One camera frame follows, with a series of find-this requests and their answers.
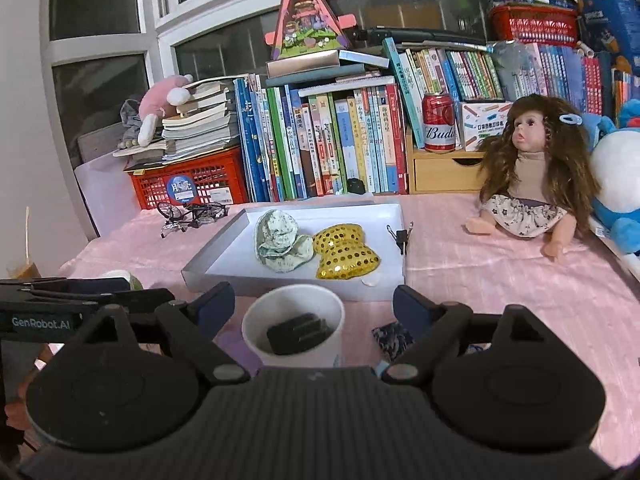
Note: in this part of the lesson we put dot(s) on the gold sequin pouch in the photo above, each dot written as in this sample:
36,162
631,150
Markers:
345,255

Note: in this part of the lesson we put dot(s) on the black flat device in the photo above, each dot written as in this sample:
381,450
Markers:
420,35

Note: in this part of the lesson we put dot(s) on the red beer can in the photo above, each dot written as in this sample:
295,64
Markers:
440,122

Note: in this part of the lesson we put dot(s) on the wooden drawer box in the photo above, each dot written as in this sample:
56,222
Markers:
445,172

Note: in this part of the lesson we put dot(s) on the pink triangular toy house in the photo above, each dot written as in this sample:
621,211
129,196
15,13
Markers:
305,15

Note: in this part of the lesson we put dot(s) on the miniature black bicycle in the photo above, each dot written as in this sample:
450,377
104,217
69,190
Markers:
192,212

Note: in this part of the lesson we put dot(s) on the green floral cloth hat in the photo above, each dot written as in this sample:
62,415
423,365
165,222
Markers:
280,240

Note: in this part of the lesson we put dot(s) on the blue cardboard box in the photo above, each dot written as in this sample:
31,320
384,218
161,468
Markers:
612,15

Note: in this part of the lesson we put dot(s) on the small black object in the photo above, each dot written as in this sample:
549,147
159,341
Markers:
356,186

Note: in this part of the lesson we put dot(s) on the red plastic basket with sticker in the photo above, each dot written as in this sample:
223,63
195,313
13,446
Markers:
210,177

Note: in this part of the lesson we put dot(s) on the row of upright picture books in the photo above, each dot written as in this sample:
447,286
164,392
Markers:
320,145

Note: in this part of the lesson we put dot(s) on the white shallow tray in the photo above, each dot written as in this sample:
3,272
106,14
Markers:
235,260

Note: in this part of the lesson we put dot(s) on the pink tablecloth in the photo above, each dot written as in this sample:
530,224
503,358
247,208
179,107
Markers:
500,285

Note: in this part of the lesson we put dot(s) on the stack of books under toy house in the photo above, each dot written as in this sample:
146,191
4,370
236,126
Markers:
325,72

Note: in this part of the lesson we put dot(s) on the red basket of booklets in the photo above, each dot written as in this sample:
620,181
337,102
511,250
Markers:
532,22

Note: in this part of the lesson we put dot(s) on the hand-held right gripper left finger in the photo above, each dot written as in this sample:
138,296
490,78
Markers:
218,306

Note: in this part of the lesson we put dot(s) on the pink plush toy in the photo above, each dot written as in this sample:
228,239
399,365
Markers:
157,102

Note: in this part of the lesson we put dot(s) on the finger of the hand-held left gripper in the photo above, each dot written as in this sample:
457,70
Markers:
95,286

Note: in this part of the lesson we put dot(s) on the white paper cup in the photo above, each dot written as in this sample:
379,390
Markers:
295,300

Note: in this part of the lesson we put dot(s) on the blue patterned cloth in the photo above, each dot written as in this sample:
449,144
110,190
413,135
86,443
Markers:
395,337

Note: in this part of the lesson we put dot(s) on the white label printer box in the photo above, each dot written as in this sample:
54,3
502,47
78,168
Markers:
482,125

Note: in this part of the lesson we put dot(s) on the stack of flat paperback books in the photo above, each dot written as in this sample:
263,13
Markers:
200,127

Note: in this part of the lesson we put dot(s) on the brown-haired doll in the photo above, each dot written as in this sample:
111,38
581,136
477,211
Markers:
535,160

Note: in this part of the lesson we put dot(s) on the black binder clip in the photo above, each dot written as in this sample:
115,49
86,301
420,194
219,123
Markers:
401,240

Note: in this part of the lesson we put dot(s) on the black rectangular object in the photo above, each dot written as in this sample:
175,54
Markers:
299,334

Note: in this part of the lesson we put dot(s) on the blue and white plush toy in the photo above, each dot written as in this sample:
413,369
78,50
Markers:
617,170

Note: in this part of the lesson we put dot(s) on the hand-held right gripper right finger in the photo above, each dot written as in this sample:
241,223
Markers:
411,307

